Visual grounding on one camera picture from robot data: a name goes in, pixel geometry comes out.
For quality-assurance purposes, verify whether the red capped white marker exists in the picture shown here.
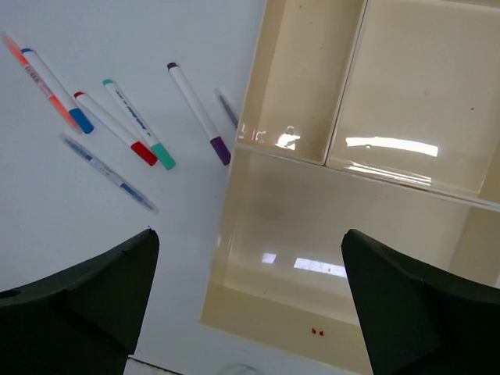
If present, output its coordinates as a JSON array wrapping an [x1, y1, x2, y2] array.
[[73, 91, 158, 166]]

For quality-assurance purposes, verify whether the teal capped white marker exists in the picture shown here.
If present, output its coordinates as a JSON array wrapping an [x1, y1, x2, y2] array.
[[102, 79, 176, 170]]

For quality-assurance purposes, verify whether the purple capped white marker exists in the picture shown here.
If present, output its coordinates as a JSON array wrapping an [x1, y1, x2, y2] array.
[[166, 62, 231, 166]]

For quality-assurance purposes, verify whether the orange highlighter pen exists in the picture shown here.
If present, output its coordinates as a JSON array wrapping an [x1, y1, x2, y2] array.
[[1, 32, 83, 134]]

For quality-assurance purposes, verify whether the small clear grey pen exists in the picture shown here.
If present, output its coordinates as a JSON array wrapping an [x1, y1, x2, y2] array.
[[213, 88, 239, 128]]

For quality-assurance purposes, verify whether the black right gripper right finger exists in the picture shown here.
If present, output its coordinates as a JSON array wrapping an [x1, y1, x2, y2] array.
[[341, 229, 499, 374]]

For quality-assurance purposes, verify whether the clear blue ballpoint pen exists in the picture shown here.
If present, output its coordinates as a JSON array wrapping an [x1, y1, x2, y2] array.
[[59, 134, 159, 214]]

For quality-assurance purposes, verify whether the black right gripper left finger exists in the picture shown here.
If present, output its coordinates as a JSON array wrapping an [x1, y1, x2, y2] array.
[[1, 229, 159, 374]]

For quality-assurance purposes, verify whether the beige compartment tray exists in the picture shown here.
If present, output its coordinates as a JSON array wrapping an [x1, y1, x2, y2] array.
[[200, 1, 499, 374]]

